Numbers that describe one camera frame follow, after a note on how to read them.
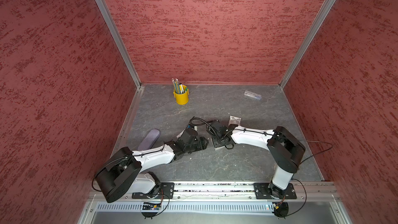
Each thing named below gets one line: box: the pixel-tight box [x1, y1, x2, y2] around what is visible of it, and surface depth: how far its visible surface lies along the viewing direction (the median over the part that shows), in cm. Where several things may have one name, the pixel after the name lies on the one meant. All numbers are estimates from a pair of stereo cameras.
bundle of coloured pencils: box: [171, 77, 189, 94], surface depth 105 cm
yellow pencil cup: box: [173, 84, 190, 106], surface depth 108 cm
